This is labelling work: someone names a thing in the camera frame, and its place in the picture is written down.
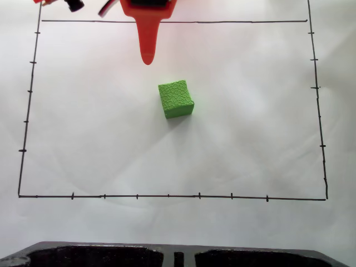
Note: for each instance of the black plastic stand base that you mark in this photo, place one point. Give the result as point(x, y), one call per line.
point(83, 256)

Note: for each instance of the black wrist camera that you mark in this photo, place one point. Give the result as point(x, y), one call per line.
point(75, 5)

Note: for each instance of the green textured foam block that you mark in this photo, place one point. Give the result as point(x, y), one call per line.
point(175, 100)

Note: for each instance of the orange camera mount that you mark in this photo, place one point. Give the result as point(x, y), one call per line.
point(47, 1)

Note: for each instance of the white paper sheet, drawn frame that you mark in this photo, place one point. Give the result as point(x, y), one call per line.
point(111, 153)

